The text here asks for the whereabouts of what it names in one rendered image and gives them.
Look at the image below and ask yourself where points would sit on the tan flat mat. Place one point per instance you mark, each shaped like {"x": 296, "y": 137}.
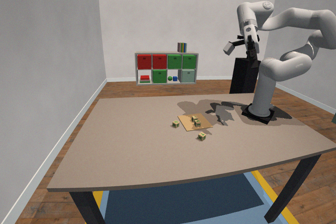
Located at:
{"x": 189, "y": 125}

